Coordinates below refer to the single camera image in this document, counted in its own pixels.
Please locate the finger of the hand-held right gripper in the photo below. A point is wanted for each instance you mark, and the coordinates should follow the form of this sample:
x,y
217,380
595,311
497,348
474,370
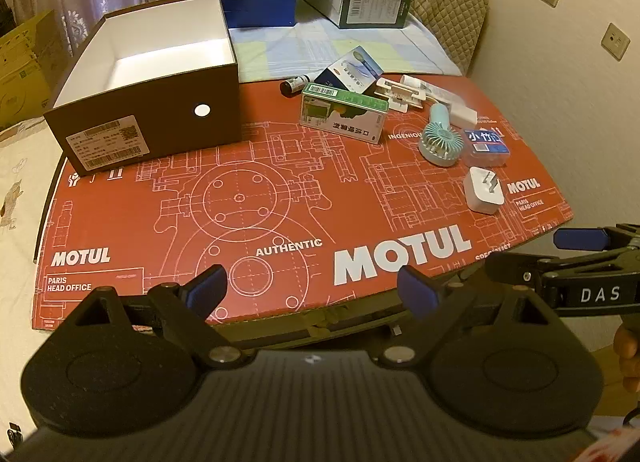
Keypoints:
x,y
580,238
515,266

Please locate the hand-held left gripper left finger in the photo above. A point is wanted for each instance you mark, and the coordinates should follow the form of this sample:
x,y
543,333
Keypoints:
x,y
207,288

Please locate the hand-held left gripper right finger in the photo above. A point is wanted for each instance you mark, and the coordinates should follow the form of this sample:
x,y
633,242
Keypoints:
x,y
420,293

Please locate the clear case blue label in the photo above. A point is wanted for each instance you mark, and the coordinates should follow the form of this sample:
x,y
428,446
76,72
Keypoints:
x,y
486,147

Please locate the mint handheld fan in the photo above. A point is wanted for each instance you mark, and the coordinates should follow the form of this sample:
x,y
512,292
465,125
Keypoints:
x,y
440,139

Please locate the white rectangular charger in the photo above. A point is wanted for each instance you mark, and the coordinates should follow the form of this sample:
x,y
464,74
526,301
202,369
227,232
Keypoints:
x,y
462,113

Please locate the brown shoe box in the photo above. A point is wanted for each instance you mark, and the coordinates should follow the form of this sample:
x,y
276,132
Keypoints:
x,y
150,107

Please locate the green white medicine box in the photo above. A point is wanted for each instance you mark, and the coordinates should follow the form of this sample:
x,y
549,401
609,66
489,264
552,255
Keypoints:
x,y
340,114

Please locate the white plastic clip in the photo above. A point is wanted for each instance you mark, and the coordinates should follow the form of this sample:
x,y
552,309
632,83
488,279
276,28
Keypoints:
x,y
400,94

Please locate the blue white medicine box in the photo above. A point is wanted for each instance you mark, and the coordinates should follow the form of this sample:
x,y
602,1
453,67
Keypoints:
x,y
350,72

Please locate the person's right hand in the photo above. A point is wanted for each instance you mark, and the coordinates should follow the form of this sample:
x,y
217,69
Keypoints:
x,y
629,357

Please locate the white square plug adapter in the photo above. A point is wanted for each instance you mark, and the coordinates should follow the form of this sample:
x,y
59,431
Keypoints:
x,y
481,194

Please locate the red printed mat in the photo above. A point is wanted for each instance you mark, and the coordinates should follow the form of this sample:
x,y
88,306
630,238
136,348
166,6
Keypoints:
x,y
300,202

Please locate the cream printed bedsheet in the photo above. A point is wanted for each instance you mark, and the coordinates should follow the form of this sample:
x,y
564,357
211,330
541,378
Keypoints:
x,y
20,202

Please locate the small dark bottle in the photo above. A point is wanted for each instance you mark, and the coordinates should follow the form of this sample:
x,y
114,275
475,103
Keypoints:
x,y
300,83

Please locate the checked pastel tablecloth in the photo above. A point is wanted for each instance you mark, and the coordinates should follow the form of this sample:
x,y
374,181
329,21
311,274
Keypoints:
x,y
310,47

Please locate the brown cardboard box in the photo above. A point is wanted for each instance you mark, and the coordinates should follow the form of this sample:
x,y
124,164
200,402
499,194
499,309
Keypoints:
x,y
30,67

